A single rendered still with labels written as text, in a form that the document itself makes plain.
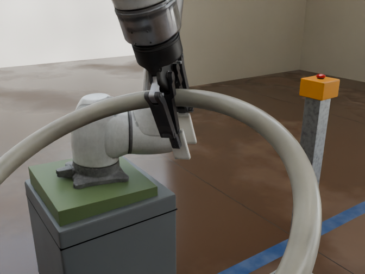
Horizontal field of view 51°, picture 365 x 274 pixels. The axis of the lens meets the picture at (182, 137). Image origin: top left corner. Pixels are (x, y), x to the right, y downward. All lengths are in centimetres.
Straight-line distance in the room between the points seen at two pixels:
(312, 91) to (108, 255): 108
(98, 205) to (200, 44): 533
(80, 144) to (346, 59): 664
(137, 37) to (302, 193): 31
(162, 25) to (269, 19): 683
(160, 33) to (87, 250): 82
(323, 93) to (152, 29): 127
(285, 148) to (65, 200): 84
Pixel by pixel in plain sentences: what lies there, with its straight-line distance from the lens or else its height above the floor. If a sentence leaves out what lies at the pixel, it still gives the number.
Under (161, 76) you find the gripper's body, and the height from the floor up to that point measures 131.
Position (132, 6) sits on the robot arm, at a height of 141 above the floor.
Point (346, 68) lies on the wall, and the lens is 756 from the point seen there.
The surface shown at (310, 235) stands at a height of 120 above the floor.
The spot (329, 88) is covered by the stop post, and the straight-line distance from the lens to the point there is 178.
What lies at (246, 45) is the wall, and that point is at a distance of 703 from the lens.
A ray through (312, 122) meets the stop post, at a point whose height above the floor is 89.
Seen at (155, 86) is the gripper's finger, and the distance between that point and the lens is 59.
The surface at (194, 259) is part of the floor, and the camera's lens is 232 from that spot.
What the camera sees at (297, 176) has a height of 123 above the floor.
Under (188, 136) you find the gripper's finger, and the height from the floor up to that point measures 118.
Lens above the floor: 143
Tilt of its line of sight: 20 degrees down
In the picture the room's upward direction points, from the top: straight up
